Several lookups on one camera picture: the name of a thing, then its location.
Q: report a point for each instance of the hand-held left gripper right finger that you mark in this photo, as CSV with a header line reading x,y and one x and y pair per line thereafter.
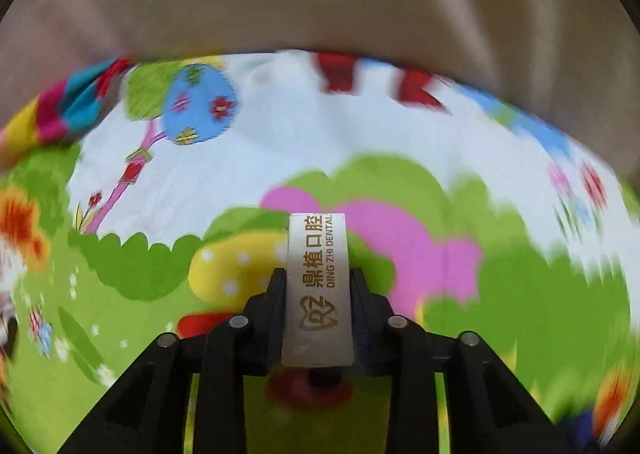
x,y
361,314

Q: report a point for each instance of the narrow white box gold print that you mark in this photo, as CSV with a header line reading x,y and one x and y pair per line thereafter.
x,y
317,284

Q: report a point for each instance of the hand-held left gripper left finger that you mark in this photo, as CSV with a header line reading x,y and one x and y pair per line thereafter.
x,y
275,314

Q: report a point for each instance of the cartoon printed green cloth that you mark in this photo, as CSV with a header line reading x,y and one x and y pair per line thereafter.
x,y
500,284

